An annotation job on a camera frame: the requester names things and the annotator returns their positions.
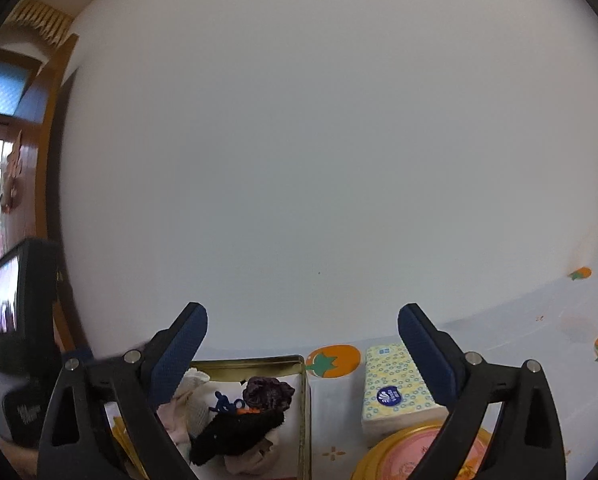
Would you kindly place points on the black cloth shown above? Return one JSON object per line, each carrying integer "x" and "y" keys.
{"x": 234, "y": 432}

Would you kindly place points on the blue transom window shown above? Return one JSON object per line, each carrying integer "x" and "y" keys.
{"x": 1, "y": 85}

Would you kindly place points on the yellow round container pink lid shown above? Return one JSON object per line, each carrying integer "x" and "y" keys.
{"x": 404, "y": 460}

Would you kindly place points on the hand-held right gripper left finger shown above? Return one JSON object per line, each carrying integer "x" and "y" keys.
{"x": 179, "y": 355}

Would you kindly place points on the yellow dotted tissue pack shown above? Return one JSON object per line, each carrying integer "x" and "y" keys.
{"x": 394, "y": 390}

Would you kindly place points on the wooden door frame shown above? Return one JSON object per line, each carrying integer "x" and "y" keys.
{"x": 39, "y": 160}

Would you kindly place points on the white knitted cloth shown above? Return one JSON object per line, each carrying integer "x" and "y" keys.
{"x": 201, "y": 410}

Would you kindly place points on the purple scrunchie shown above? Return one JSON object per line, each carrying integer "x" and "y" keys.
{"x": 266, "y": 392}

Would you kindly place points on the pink cloth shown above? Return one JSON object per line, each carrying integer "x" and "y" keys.
{"x": 174, "y": 420}

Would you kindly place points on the gold rectangular tin box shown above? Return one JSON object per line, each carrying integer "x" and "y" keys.
{"x": 259, "y": 366}

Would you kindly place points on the yellow fringe decoration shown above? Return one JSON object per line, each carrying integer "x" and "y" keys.
{"x": 41, "y": 20}

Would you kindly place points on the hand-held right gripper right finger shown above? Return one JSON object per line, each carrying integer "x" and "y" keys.
{"x": 426, "y": 355}

